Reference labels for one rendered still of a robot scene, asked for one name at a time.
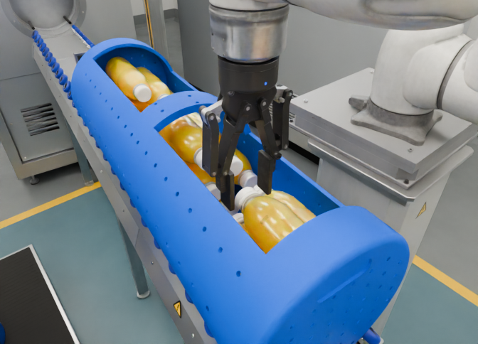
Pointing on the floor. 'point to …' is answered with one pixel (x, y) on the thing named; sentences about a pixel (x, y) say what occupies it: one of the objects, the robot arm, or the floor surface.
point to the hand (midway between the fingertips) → (246, 183)
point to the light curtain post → (155, 19)
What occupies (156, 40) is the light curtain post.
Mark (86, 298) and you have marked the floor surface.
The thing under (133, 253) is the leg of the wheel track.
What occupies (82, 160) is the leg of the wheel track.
